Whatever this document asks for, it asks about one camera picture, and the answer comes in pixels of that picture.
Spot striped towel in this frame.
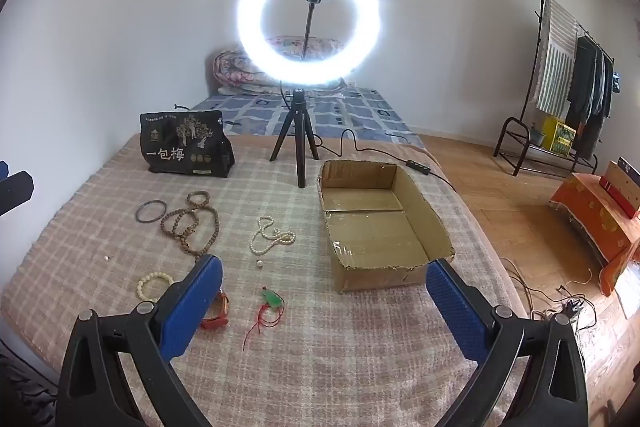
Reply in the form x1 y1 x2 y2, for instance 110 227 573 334
532 0 581 115

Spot tangled floor cables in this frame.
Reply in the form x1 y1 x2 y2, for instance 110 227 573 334
500 257 601 333

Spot folded floral quilt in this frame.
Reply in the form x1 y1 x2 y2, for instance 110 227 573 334
213 49 283 96

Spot dark bangle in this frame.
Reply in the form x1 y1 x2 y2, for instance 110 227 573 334
136 201 168 224

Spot black printed snack bag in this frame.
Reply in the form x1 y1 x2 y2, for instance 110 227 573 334
139 109 236 178

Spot black cable with switch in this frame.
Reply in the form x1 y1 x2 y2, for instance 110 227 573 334
280 79 457 194

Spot person's patterned clothing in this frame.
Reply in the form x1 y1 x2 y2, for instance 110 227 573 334
0 347 56 427

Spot cardboard box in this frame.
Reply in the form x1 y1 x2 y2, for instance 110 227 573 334
317 159 456 295

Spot dark hanging clothes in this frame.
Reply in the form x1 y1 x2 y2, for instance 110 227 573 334
565 34 616 158

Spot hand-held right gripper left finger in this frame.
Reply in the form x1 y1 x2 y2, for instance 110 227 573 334
56 254 224 427

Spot long brown bead necklace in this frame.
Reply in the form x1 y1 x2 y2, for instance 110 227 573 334
160 204 221 258

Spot orange covered table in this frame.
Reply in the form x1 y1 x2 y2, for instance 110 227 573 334
549 172 640 298

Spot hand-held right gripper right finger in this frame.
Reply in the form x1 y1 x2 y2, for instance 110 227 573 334
425 258 590 427

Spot pearl necklace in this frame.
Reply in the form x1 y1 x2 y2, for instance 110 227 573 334
249 216 297 256

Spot white ring light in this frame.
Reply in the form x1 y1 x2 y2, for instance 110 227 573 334
236 0 385 88

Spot red bracelet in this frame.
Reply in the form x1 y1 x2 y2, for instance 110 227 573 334
200 289 231 330

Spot floral pillow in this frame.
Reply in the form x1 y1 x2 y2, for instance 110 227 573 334
264 35 346 60

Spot green pendant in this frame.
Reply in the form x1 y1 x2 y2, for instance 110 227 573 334
242 287 286 352

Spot red and beige box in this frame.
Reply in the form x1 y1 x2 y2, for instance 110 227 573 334
600 157 640 220

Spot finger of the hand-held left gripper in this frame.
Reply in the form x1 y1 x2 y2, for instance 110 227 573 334
0 161 34 215

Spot pink plaid blanket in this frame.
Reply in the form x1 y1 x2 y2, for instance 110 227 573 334
0 132 531 427

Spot yellow box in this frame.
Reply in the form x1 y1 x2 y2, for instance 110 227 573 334
541 116 577 155

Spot cream bead bracelet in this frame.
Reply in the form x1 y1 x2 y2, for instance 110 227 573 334
136 272 176 300

